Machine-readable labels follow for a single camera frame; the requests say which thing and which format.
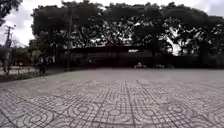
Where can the strip of grass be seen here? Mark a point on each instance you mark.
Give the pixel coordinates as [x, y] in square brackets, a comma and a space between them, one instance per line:
[20, 76]

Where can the row of large trees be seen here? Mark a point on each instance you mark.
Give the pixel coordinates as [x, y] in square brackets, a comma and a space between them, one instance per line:
[110, 23]

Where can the utility pole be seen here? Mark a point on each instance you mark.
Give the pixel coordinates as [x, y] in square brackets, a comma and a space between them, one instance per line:
[8, 43]

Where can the tall thin pole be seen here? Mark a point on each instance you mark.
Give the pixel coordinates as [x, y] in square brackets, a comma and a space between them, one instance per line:
[69, 40]

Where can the tree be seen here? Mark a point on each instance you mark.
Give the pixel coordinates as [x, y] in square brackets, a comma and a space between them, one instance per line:
[6, 8]

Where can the low dark building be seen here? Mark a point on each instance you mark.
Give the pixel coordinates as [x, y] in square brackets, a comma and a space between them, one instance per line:
[110, 56]

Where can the grey patterned paving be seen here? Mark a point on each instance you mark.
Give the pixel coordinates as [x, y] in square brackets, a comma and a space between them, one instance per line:
[113, 90]

